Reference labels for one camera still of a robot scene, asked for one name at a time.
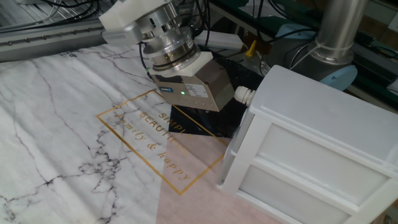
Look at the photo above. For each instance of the marble pink black cloth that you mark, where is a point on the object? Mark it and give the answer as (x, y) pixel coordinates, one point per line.
(62, 140)

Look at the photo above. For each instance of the white round knob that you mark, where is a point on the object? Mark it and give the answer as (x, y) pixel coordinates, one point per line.
(244, 95)

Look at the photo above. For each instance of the silver Schunk gripper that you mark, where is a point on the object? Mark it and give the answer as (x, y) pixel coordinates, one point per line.
(192, 87)

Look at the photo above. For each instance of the white drawer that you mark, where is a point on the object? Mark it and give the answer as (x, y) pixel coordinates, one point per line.
(231, 149)

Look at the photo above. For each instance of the white power strip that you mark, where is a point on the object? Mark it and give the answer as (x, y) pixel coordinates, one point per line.
(222, 40)

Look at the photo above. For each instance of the white drawer cabinet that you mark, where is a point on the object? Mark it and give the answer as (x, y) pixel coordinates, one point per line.
(320, 130)

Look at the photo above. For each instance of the yellow plastic clip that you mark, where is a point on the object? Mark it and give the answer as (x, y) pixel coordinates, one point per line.
(250, 49)

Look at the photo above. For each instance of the silver UR5 robot arm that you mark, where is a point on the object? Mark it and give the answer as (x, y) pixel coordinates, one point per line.
(329, 37)

